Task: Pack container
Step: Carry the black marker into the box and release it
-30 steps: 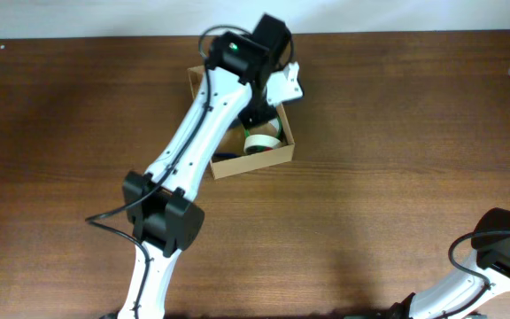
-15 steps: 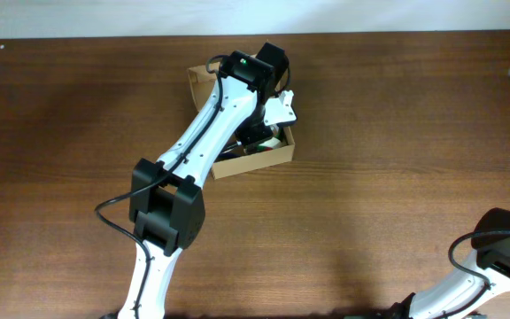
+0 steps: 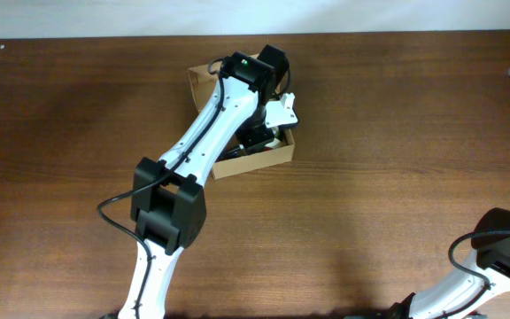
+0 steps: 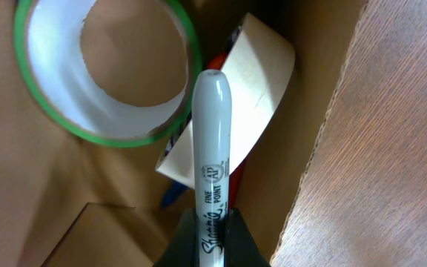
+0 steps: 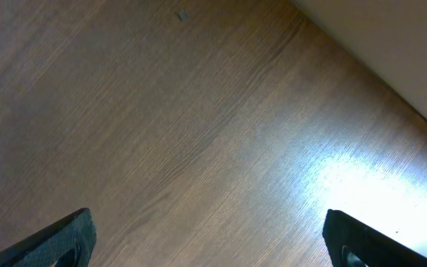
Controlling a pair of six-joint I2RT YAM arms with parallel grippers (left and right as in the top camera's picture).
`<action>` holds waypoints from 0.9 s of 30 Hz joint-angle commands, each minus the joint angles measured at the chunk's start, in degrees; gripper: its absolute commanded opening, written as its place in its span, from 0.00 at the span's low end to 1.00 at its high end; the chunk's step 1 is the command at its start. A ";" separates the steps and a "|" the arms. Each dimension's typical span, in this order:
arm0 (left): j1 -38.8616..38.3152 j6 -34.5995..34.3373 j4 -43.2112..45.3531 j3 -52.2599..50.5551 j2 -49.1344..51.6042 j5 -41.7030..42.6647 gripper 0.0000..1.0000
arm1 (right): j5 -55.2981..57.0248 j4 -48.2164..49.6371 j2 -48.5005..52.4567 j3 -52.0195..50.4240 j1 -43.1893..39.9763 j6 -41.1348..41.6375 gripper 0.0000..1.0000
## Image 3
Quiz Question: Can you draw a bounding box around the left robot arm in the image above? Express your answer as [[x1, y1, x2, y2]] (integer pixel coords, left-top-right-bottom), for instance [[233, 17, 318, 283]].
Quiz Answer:
[[97, 44, 298, 318]]

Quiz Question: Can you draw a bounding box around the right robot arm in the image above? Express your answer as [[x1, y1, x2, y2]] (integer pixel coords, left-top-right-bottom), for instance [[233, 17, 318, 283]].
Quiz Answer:
[[386, 207, 510, 319]]

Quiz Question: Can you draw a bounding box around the white masking tape roll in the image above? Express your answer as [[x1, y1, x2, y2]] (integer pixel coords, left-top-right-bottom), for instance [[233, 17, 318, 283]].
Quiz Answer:
[[266, 127, 282, 149]]

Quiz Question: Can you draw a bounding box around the brown cardboard box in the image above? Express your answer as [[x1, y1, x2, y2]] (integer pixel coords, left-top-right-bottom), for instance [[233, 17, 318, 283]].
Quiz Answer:
[[187, 65, 295, 179]]

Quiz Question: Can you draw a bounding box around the black permanent marker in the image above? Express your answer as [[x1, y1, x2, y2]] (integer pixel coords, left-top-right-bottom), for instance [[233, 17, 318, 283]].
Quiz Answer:
[[218, 144, 245, 161]]

